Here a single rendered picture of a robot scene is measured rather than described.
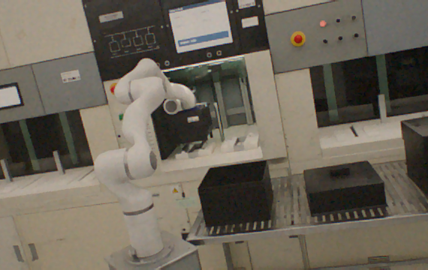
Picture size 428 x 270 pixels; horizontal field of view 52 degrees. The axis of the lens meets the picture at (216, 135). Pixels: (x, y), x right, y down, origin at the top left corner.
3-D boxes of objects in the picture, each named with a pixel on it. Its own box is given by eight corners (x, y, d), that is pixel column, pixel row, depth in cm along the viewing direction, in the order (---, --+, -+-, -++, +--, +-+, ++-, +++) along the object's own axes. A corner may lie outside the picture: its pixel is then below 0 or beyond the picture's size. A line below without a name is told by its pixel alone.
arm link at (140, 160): (119, 188, 164) (159, 182, 161) (104, 169, 155) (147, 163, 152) (137, 94, 196) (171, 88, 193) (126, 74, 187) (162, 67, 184)
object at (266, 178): (215, 201, 209) (209, 167, 205) (274, 194, 203) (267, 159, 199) (204, 227, 182) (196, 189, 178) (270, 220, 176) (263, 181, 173)
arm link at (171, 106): (184, 92, 235) (168, 96, 237) (178, 97, 223) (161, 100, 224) (188, 107, 237) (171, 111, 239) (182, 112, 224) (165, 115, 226)
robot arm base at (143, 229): (138, 271, 158) (125, 224, 153) (117, 256, 173) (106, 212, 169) (182, 248, 168) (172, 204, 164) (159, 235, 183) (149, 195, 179)
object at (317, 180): (311, 217, 172) (305, 186, 169) (305, 190, 201) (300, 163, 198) (389, 206, 168) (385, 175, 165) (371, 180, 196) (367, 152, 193)
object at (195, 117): (171, 152, 254) (159, 99, 247) (179, 143, 273) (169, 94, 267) (212, 146, 249) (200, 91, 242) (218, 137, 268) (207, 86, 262)
